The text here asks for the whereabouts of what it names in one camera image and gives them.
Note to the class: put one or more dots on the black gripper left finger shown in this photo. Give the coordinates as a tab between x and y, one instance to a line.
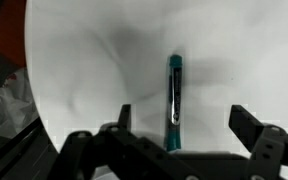
124	119

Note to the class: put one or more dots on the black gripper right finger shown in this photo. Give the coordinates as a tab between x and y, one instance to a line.
245	126

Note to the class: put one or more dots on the teal marker pen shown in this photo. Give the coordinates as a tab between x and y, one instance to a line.
173	140

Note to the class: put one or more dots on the white plastic bag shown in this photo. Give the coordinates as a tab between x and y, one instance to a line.
17	105

